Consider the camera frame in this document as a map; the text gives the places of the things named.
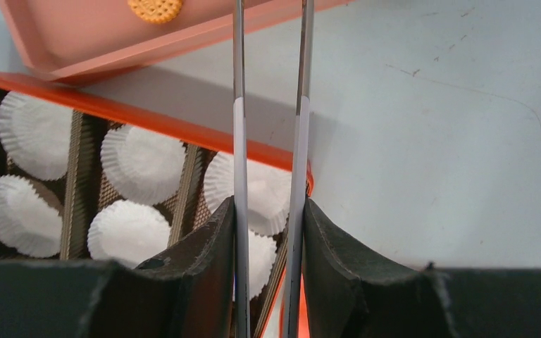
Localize orange cookie tin box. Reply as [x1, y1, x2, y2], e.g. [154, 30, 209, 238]
[0, 72, 292, 337]

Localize white paper cup back-left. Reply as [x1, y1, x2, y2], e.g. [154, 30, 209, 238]
[0, 92, 73, 181]

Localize round orange cookie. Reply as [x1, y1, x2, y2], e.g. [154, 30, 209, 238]
[128, 0, 184, 24]

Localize white paper cup front-right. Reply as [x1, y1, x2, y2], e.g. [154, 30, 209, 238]
[248, 230, 277, 300]

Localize white paper cup back-middle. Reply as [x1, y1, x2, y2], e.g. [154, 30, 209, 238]
[100, 125, 185, 206]

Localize white paper cup front-left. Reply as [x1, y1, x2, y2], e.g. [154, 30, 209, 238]
[0, 175, 63, 258]

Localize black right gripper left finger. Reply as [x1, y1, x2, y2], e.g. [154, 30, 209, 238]
[136, 196, 237, 338]

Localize white paper cup front-middle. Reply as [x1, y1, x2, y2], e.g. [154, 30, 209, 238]
[87, 200, 170, 269]

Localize white paper cup back-right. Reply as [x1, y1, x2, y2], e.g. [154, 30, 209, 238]
[203, 152, 292, 236]

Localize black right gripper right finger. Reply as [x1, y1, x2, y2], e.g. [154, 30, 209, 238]
[303, 199, 439, 337]

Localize metal serving tongs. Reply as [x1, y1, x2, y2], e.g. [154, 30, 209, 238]
[232, 1, 315, 337]

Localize pink cookie tray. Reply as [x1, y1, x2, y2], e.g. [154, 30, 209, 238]
[0, 0, 356, 86]

